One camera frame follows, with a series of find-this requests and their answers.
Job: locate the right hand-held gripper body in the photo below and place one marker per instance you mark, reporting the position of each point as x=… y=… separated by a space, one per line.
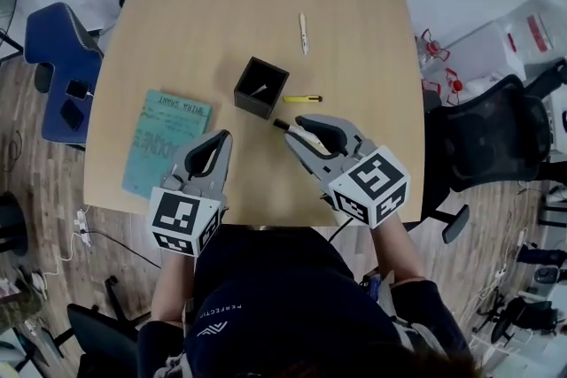
x=372 y=186

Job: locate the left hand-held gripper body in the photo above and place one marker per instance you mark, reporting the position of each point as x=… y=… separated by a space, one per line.
x=173 y=214

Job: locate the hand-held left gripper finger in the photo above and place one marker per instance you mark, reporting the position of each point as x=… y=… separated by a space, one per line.
x=192 y=159
x=225 y=164

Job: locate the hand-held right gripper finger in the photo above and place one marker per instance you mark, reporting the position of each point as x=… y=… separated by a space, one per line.
x=336 y=126
x=310 y=159

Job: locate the black square pen holder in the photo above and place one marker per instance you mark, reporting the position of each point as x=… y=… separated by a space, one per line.
x=252 y=104

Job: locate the person's right forearm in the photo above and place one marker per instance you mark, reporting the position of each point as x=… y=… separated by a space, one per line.
x=396 y=252

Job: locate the person's left forearm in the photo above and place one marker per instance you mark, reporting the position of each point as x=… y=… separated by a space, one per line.
x=170 y=287

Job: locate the yellow pen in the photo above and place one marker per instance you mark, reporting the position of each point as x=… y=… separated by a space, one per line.
x=301 y=98

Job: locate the white pen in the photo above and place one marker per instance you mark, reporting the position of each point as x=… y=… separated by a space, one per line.
x=303 y=33

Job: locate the black and white marker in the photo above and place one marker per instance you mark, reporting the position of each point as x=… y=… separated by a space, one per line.
x=281 y=124

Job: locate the teal book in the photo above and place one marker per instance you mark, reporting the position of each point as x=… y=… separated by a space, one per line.
x=155 y=133

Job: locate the white power strip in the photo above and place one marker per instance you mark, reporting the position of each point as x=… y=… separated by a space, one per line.
x=83 y=228

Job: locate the black mesh office chair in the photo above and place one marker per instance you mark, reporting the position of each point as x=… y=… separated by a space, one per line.
x=487 y=133

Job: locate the black phone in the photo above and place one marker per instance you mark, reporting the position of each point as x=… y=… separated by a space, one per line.
x=76 y=89
x=72 y=115

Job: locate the person's dark shirt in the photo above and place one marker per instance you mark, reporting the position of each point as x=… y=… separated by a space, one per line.
x=283 y=305

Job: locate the white box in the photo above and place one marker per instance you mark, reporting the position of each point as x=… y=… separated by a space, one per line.
x=483 y=57

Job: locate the black round stool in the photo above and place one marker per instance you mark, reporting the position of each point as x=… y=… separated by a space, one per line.
x=11 y=221

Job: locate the blue chair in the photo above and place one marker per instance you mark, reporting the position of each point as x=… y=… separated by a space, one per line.
x=57 y=40

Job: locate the black wheeled chair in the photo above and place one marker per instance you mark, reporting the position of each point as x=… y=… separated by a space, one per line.
x=518 y=318

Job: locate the clear plastic container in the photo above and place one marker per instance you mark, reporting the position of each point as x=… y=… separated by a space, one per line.
x=536 y=31

